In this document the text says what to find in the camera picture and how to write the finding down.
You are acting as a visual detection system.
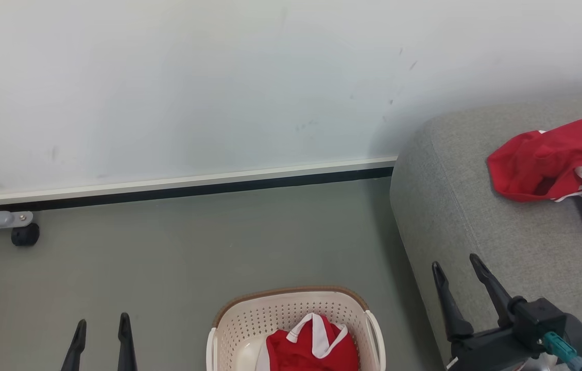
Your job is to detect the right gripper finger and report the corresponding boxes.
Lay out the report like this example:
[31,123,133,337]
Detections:
[432,262,474,340]
[470,254,514,328]

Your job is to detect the white and black baseboard strip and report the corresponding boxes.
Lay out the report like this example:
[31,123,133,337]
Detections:
[0,156,399,213]

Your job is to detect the red shirt with white collar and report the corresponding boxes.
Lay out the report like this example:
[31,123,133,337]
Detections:
[265,313,360,371]

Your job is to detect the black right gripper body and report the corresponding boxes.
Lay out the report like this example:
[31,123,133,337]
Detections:
[448,326,545,371]

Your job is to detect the grey fabric sofa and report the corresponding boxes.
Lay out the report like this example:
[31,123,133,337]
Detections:
[390,93,582,371]

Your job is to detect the black caster wheel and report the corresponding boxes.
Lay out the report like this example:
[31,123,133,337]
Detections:
[11,223,40,246]

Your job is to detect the white perforated laundry basket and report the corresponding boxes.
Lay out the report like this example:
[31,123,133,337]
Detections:
[206,286,387,371]

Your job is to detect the red garment with striped trim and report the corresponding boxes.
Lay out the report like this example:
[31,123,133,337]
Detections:
[487,116,582,237]

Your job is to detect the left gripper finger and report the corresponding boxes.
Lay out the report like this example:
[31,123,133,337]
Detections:
[118,313,138,371]
[61,319,87,371]

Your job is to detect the teal camera cable plug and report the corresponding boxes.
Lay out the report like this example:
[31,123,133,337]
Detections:
[543,331,582,371]

